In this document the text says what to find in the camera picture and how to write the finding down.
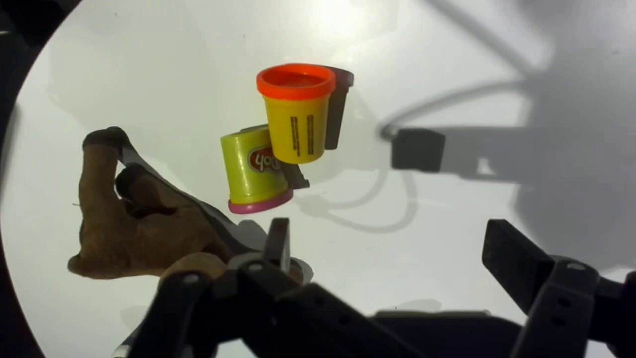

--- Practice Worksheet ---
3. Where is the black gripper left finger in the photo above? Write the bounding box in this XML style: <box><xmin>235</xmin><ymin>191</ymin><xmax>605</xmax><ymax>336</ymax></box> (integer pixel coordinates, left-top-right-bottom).
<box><xmin>128</xmin><ymin>216</ymin><xmax>430</xmax><ymax>358</ymax></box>

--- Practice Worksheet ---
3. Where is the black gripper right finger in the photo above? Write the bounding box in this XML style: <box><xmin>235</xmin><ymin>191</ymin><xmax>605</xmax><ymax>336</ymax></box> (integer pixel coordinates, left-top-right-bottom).
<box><xmin>480</xmin><ymin>216</ymin><xmax>636</xmax><ymax>358</ymax></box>

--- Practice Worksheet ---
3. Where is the play-doh can orange lid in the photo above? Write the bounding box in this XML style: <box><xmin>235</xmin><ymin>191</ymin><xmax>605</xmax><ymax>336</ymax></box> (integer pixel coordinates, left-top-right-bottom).
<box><xmin>255</xmin><ymin>61</ymin><xmax>339</xmax><ymax>167</ymax></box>

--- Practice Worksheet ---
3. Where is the play-doh can pink lid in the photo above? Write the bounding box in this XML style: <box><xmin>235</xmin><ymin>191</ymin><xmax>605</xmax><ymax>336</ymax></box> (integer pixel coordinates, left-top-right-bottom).
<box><xmin>220</xmin><ymin>123</ymin><xmax>311</xmax><ymax>216</ymax></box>

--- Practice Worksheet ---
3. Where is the brown moose plush toy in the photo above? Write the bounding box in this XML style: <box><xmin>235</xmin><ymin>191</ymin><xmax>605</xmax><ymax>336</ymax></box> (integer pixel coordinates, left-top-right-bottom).
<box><xmin>67</xmin><ymin>125</ymin><xmax>315</xmax><ymax>284</ymax></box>

